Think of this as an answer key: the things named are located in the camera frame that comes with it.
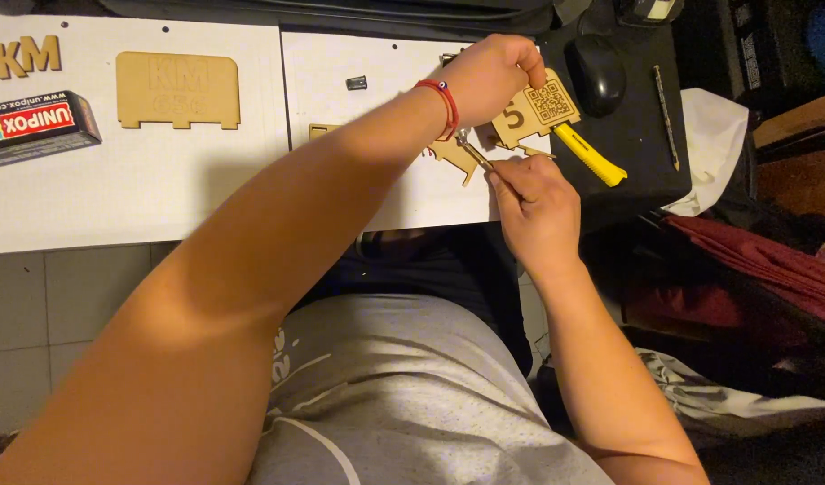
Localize dark shorts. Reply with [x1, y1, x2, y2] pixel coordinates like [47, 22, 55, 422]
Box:
[296, 225, 536, 378]

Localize red cloth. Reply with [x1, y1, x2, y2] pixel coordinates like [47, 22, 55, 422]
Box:
[663, 214, 825, 331]

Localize black computer mouse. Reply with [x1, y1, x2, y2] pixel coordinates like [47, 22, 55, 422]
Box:
[565, 34, 627, 119]

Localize yellow utility knife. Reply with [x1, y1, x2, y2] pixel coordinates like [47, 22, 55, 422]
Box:
[552, 122, 629, 188]

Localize black glue box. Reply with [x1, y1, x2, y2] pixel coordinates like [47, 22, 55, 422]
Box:
[0, 90, 103, 171]

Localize thin pencil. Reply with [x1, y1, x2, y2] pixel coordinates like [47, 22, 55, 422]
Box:
[652, 65, 681, 172]

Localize white cloth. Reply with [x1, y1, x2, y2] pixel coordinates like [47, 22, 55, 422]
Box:
[662, 88, 751, 218]

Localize wooden plaque with square code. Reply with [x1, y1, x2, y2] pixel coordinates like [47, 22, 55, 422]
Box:
[490, 67, 582, 150]

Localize engraved wooden plate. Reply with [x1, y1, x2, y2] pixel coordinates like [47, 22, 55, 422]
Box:
[115, 51, 242, 131]

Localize red string bracelet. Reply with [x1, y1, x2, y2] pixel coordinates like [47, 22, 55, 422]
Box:
[414, 79, 461, 142]

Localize wooden notched piece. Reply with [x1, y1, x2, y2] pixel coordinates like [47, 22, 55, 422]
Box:
[427, 138, 482, 187]

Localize brown wooden box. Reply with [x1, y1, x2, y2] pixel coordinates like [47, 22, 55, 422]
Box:
[752, 88, 825, 150]

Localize wooden cutout letters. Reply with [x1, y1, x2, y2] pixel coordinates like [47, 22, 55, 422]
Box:
[0, 35, 63, 81]

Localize person's right hand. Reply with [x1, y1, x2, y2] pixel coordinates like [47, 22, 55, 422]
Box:
[488, 155, 583, 272]

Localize person's left hand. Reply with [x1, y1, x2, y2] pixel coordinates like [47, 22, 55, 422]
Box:
[445, 34, 548, 130]

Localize grey shirt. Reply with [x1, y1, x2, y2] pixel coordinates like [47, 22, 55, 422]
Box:
[249, 293, 617, 485]

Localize small white board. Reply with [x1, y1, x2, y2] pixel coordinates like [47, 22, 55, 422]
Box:
[281, 31, 555, 233]

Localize black mouse pad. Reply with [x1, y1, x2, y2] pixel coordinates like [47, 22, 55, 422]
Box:
[538, 24, 693, 233]

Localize white patterned fabric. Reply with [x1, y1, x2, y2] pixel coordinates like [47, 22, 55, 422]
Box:
[638, 347, 825, 435]

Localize large white board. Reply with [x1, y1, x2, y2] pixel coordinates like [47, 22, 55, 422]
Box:
[0, 13, 292, 257]

